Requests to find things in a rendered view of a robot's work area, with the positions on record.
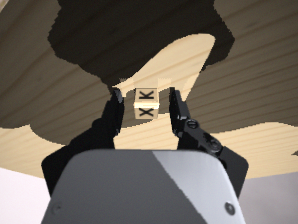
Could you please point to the white letter block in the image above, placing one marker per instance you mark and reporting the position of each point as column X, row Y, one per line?
column 146, row 103

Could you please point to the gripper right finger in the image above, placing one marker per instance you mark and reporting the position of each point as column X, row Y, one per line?
column 194, row 138

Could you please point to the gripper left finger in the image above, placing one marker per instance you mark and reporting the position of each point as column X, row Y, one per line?
column 99, row 136

